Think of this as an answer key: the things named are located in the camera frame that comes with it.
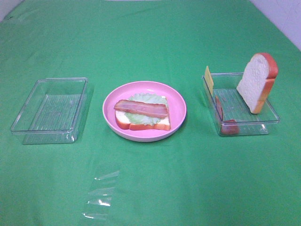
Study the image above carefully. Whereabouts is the bacon strip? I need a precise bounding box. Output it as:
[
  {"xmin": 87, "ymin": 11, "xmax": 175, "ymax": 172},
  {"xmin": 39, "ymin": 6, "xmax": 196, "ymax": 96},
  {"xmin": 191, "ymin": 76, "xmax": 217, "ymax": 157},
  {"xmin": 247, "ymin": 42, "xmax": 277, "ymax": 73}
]
[
  {"xmin": 114, "ymin": 99, "xmax": 169, "ymax": 118},
  {"xmin": 215, "ymin": 96, "xmax": 239, "ymax": 135}
]

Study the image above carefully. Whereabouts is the green lettuce leaf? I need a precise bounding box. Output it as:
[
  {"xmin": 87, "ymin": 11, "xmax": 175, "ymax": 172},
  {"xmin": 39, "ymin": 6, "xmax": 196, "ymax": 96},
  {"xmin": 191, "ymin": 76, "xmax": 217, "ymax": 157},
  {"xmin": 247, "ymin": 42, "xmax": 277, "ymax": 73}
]
[{"xmin": 125, "ymin": 93, "xmax": 170, "ymax": 126}]

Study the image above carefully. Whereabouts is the toast bread slice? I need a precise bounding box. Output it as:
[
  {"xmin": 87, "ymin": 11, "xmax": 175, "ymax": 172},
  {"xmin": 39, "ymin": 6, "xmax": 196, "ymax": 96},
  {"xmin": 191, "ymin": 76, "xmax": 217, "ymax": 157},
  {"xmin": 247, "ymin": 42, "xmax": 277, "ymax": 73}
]
[
  {"xmin": 237, "ymin": 53, "xmax": 278, "ymax": 114},
  {"xmin": 115, "ymin": 110, "xmax": 171, "ymax": 130}
]

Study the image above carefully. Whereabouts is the yellow cheese slice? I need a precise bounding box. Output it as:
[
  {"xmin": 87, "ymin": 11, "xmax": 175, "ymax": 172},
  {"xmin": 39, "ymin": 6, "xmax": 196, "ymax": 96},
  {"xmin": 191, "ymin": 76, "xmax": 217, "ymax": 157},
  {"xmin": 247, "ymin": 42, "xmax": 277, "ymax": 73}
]
[{"xmin": 204, "ymin": 66, "xmax": 214, "ymax": 96}]

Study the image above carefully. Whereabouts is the pink round plate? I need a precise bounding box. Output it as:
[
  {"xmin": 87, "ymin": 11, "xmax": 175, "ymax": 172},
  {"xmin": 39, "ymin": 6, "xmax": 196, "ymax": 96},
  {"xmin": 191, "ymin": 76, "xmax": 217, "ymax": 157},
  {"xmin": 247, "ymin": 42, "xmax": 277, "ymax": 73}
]
[{"xmin": 103, "ymin": 81, "xmax": 187, "ymax": 142}]

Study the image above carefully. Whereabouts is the green tablecloth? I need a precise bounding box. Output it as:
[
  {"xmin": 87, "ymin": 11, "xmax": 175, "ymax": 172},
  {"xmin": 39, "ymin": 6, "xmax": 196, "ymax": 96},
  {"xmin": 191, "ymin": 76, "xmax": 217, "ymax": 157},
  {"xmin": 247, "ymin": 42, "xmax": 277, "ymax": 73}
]
[{"xmin": 0, "ymin": 0, "xmax": 301, "ymax": 226}]

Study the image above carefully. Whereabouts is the right clear plastic tray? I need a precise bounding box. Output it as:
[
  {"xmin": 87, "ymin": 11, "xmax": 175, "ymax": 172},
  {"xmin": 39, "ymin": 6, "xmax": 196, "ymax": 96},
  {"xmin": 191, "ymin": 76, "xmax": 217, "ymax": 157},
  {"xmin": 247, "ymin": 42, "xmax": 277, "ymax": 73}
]
[{"xmin": 202, "ymin": 73, "xmax": 280, "ymax": 136}]

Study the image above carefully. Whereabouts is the clear plastic tray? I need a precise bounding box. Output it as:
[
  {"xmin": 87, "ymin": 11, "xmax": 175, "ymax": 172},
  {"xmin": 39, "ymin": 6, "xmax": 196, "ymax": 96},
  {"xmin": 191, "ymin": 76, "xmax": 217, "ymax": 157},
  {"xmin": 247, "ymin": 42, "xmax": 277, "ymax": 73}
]
[
  {"xmin": 10, "ymin": 78, "xmax": 88, "ymax": 145},
  {"xmin": 202, "ymin": 73, "xmax": 280, "ymax": 136}
]

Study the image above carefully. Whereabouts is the left clear plastic tray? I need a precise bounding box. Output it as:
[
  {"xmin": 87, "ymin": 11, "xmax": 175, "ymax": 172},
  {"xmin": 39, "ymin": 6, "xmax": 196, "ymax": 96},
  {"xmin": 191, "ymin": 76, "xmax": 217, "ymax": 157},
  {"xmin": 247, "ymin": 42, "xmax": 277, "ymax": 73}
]
[{"xmin": 10, "ymin": 78, "xmax": 88, "ymax": 145}]

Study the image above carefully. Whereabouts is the clear tape strip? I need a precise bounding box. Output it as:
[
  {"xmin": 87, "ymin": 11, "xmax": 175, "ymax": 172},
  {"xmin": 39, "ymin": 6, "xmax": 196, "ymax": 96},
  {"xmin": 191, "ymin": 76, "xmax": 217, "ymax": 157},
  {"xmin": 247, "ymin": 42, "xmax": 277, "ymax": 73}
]
[{"xmin": 82, "ymin": 163, "xmax": 120, "ymax": 226}]

